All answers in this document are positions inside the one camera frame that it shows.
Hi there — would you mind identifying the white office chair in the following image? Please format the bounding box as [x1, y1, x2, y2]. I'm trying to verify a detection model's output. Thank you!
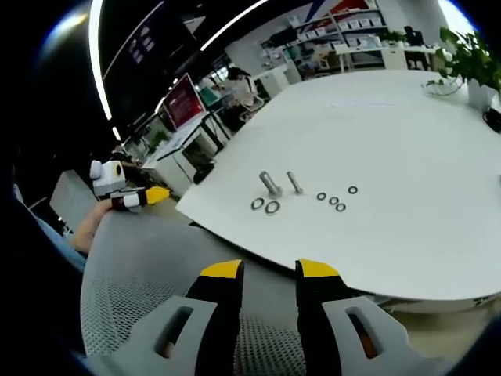
[243, 86, 266, 114]

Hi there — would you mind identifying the green potted plant white pot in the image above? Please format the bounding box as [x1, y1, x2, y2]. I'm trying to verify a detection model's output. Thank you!
[421, 26, 501, 114]

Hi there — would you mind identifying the white storage shelf unit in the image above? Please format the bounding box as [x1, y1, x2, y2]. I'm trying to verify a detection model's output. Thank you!
[289, 6, 389, 75]

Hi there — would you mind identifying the long ceiling light strip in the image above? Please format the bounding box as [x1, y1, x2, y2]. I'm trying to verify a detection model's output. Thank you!
[88, 0, 114, 121]

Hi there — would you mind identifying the small threaded stud bolt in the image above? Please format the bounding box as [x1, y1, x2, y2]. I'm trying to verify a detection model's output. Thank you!
[286, 171, 305, 196]

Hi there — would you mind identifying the person's dark clothing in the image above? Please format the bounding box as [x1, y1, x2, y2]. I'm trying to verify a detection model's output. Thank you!
[9, 162, 88, 356]

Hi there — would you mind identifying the black object at table edge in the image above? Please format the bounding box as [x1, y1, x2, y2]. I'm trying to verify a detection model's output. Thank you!
[481, 106, 501, 133]

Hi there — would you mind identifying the short ceiling light strip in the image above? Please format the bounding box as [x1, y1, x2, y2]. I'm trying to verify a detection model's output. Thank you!
[200, 0, 272, 52]

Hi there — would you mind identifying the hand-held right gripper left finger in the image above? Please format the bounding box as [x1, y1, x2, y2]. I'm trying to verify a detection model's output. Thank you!
[121, 258, 246, 376]

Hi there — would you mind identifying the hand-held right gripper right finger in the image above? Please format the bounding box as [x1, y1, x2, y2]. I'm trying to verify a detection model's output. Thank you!
[294, 258, 451, 376]

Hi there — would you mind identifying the red display screen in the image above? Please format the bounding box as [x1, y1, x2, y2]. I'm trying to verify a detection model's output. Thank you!
[162, 73, 207, 132]

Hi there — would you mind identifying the grey mesh office chair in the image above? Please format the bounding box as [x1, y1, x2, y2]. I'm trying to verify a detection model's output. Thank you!
[79, 213, 307, 376]

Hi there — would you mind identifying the large threaded stud bolt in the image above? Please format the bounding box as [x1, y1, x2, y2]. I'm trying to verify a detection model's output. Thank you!
[258, 171, 284, 198]

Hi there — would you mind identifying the white background table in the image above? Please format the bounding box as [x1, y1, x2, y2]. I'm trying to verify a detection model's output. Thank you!
[333, 43, 442, 72]

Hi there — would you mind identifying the white office desk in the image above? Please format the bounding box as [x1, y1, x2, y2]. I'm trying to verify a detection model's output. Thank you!
[141, 112, 221, 193]

